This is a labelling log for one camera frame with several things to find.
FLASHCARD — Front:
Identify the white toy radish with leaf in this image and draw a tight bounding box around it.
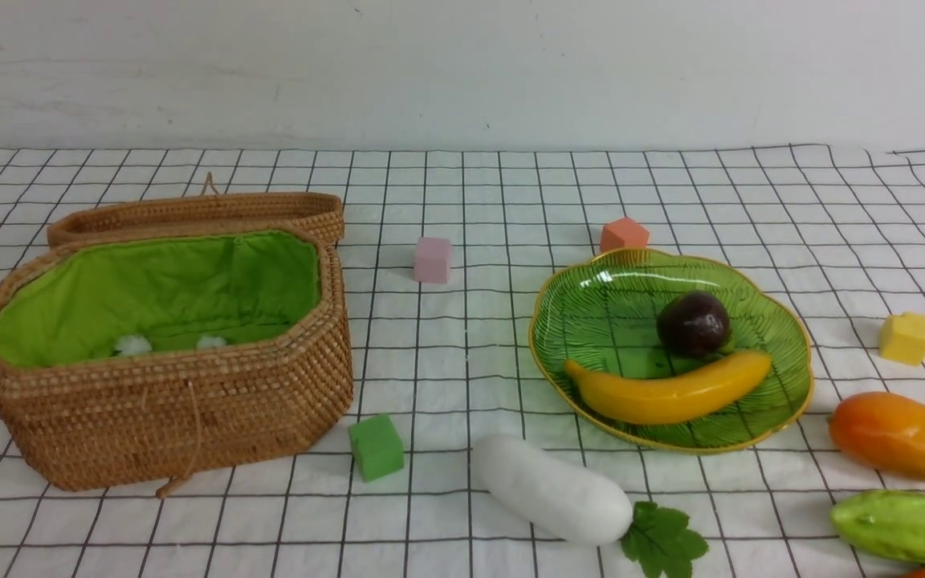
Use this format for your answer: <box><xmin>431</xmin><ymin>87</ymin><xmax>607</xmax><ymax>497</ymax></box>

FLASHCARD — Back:
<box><xmin>471</xmin><ymin>434</ymin><xmax>709</xmax><ymax>577</ymax></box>

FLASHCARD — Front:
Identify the dark purple toy mangosteen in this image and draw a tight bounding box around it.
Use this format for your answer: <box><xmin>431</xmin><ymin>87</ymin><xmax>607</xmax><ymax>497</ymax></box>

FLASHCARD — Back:
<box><xmin>656</xmin><ymin>290</ymin><xmax>733</xmax><ymax>358</ymax></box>

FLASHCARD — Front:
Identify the yellow toy banana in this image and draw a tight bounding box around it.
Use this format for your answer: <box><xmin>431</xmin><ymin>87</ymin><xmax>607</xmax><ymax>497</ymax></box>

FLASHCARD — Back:
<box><xmin>563</xmin><ymin>350</ymin><xmax>772</xmax><ymax>425</ymax></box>

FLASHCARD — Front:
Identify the orange yellow toy mango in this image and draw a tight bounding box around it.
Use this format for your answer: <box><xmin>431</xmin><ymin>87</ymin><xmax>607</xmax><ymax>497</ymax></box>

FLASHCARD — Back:
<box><xmin>827</xmin><ymin>391</ymin><xmax>925</xmax><ymax>482</ymax></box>

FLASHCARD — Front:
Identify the green toy cucumber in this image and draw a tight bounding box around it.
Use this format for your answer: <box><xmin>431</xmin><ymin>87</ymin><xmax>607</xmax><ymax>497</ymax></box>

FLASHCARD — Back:
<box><xmin>829</xmin><ymin>490</ymin><xmax>925</xmax><ymax>564</ymax></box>

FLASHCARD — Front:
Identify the checkered white tablecloth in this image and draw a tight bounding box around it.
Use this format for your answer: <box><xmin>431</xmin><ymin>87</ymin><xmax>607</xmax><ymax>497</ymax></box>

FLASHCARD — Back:
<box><xmin>0</xmin><ymin>145</ymin><xmax>925</xmax><ymax>577</ymax></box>

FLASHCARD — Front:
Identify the pink foam cube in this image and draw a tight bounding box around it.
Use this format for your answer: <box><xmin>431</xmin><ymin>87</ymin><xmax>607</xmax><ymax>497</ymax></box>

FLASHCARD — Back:
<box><xmin>414</xmin><ymin>237</ymin><xmax>453</xmax><ymax>284</ymax></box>

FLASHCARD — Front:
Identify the green glass leaf plate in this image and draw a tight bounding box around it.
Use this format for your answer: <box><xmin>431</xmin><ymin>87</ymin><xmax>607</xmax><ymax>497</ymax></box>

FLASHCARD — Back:
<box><xmin>528</xmin><ymin>248</ymin><xmax>814</xmax><ymax>454</ymax></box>

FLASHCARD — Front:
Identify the woven wicker basket lid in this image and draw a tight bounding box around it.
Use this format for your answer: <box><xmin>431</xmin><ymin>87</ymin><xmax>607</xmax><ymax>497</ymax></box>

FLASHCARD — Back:
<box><xmin>47</xmin><ymin>173</ymin><xmax>345</xmax><ymax>246</ymax></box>

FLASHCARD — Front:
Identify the orange foam cube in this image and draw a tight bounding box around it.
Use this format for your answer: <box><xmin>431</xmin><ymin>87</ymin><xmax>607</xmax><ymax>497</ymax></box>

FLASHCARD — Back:
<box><xmin>599</xmin><ymin>217</ymin><xmax>650</xmax><ymax>253</ymax></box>

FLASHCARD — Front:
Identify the green foam cube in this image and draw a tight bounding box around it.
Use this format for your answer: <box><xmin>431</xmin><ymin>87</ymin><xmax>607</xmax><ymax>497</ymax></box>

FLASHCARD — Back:
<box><xmin>348</xmin><ymin>413</ymin><xmax>405</xmax><ymax>482</ymax></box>

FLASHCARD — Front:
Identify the woven wicker basket green lining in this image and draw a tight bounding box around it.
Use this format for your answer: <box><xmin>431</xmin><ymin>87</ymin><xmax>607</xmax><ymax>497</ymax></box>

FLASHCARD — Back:
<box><xmin>0</xmin><ymin>221</ymin><xmax>355</xmax><ymax>499</ymax></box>

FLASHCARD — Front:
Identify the yellow foam cube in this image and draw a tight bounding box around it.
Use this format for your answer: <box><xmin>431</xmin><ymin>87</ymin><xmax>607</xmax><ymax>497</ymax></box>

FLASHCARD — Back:
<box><xmin>878</xmin><ymin>311</ymin><xmax>925</xmax><ymax>367</ymax></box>

